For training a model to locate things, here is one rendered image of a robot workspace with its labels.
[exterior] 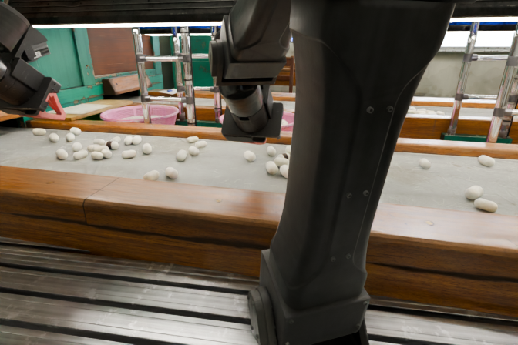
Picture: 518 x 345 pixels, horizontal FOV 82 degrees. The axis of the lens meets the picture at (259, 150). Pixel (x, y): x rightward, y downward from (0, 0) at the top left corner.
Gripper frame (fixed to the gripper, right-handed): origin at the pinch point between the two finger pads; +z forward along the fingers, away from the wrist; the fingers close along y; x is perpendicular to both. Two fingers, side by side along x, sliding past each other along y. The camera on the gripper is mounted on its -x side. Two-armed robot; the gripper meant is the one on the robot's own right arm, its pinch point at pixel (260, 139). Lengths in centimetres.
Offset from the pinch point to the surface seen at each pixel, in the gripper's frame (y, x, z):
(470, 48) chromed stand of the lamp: -54, -46, 27
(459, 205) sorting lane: -35.1, 9.5, 1.3
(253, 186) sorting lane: 0.2, 9.4, 0.8
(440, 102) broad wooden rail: -62, -53, 71
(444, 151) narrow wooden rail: -41.4, -8.4, 20.3
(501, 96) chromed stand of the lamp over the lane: -54, -22, 17
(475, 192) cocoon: -38.0, 6.9, 1.6
